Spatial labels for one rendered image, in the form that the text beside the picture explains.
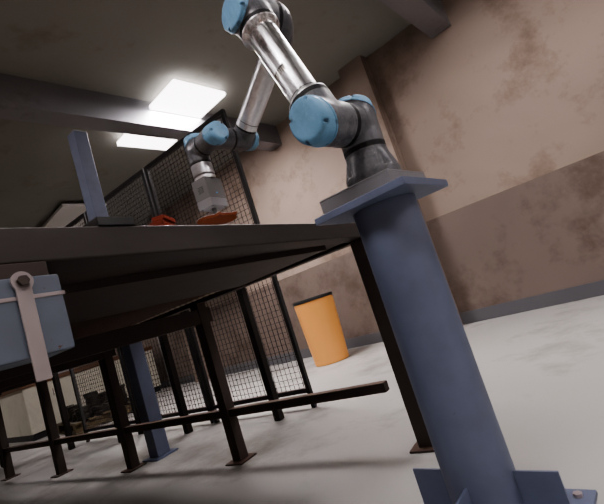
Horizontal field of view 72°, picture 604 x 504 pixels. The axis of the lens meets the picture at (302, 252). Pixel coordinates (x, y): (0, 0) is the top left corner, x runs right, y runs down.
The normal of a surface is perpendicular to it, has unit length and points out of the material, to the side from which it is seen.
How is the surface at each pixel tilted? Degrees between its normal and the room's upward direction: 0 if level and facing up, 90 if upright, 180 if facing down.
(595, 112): 90
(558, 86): 90
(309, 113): 98
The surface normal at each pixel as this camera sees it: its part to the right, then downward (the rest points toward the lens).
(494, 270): -0.63, 0.11
